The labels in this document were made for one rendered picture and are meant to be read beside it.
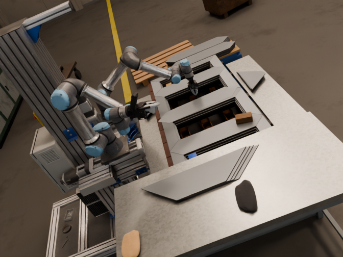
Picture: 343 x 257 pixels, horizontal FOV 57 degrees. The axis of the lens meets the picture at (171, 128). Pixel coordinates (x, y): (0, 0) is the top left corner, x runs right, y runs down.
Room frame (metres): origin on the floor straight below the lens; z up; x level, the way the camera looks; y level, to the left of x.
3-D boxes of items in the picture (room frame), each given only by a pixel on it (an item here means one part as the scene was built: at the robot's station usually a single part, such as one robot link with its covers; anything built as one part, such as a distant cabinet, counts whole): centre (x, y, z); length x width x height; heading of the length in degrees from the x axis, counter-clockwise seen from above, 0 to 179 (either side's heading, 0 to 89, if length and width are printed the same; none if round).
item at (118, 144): (1.95, 0.45, 1.09); 0.15 x 0.15 x 0.10
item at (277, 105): (2.33, -0.88, 0.74); 1.20 x 0.26 x 0.03; 176
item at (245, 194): (1.04, -0.20, 1.07); 0.20 x 0.10 x 0.03; 165
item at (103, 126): (1.94, 0.45, 1.20); 0.13 x 0.12 x 0.14; 152
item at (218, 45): (3.27, -0.64, 0.82); 0.80 x 0.40 x 0.06; 86
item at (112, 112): (1.71, 0.28, 1.43); 0.11 x 0.08 x 0.09; 62
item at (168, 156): (2.30, 0.08, 0.80); 1.62 x 0.04 x 0.06; 176
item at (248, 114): (1.82, -0.52, 0.89); 0.12 x 0.06 x 0.05; 69
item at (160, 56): (5.16, -0.36, 0.06); 1.21 x 0.83 x 0.11; 89
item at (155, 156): (2.51, 0.18, 0.67); 1.30 x 0.20 x 0.03; 176
